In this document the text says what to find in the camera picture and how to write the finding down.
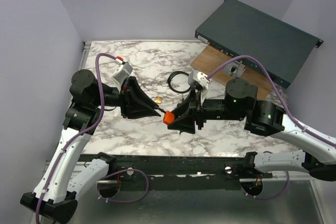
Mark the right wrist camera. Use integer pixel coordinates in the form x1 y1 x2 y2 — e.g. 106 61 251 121
187 70 209 103

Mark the orange padlock with keys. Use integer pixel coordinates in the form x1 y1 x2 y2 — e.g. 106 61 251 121
156 107 175 125

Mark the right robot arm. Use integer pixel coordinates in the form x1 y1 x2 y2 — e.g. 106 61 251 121
163 78 335 182

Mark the brass padlock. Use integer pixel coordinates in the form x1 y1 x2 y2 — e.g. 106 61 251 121
154 97 162 104

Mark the black mounting rail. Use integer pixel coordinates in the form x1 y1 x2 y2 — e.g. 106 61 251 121
79 153 272 191

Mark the wooden board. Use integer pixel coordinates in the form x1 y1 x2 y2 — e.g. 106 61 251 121
191 46 272 100

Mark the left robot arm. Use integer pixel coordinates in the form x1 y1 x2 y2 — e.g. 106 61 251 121
20 69 159 223

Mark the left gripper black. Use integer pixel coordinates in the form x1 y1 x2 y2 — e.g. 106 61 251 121
92 76 160 118

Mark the black coiled cable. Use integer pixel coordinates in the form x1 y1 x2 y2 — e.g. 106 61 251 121
166 71 192 94

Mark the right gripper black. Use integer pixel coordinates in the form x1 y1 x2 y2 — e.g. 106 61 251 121
167 87 245 134

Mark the dark teal network switch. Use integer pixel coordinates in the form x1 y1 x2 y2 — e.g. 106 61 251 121
195 0 323 88

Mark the small grey stand camera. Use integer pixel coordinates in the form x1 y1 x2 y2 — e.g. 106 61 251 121
223 61 246 78

